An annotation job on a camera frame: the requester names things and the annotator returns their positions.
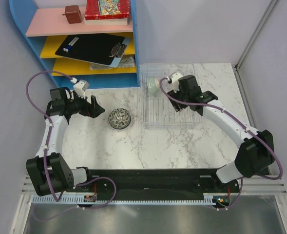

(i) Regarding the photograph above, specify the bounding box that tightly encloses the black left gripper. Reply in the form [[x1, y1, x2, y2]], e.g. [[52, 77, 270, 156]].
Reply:
[[65, 90, 104, 118]]

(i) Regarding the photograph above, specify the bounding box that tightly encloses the floral pink outside bowl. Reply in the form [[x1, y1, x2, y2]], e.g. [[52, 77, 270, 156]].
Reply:
[[108, 108, 131, 130]]

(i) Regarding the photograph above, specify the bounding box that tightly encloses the pale green bowl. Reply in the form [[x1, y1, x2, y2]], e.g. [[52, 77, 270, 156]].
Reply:
[[146, 76, 160, 97]]

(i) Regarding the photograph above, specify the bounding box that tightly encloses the white wire dish rack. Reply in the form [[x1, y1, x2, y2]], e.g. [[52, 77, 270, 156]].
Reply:
[[138, 63, 202, 128]]

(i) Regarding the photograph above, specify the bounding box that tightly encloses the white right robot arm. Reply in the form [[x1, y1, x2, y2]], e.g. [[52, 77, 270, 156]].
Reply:
[[159, 73, 275, 192]]

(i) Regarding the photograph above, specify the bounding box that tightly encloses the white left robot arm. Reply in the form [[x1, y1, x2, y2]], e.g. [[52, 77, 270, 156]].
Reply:
[[26, 83, 105, 196]]

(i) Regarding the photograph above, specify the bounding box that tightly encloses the blue shelf unit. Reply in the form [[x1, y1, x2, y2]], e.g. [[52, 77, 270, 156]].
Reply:
[[9, 0, 140, 88]]

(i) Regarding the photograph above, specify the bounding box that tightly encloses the patterned paper booklet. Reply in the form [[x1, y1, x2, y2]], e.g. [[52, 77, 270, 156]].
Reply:
[[89, 55, 135, 71]]

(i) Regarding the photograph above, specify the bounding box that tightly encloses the black clipboard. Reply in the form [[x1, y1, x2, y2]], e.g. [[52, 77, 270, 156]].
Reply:
[[55, 34, 131, 68]]

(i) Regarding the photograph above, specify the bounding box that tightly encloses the white blue marker pen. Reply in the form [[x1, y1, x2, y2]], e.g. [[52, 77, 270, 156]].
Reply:
[[63, 37, 79, 52]]

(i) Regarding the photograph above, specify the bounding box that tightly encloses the white book under red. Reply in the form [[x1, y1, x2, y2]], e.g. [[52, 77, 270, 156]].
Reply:
[[83, 18, 129, 26]]

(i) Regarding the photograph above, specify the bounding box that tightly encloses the brown wooden cube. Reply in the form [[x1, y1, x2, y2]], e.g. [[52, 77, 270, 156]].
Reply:
[[63, 5, 82, 24]]

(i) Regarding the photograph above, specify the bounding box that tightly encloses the red patterned book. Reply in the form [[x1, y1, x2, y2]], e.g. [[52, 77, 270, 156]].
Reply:
[[85, 0, 130, 20]]

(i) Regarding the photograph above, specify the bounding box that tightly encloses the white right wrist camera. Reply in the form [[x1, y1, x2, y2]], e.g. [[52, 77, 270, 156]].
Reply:
[[166, 72, 183, 93]]

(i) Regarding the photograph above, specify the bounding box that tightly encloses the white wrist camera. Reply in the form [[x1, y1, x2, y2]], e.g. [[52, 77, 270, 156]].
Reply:
[[71, 78, 89, 99], [166, 72, 183, 93]]

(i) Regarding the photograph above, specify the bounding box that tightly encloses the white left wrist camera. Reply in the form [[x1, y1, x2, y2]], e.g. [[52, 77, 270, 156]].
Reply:
[[71, 78, 89, 99]]

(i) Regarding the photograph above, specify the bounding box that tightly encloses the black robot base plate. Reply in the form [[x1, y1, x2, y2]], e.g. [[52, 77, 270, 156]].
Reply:
[[86, 169, 240, 199]]

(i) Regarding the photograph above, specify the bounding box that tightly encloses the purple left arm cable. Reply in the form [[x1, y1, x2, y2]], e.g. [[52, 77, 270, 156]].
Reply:
[[26, 70, 117, 222]]

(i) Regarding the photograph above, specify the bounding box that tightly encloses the aluminium corner frame post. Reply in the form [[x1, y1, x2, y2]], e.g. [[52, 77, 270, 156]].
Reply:
[[234, 0, 280, 71]]

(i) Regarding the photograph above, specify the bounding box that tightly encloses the light blue cable duct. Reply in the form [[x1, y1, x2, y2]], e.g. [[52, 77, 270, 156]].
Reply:
[[32, 192, 229, 205]]

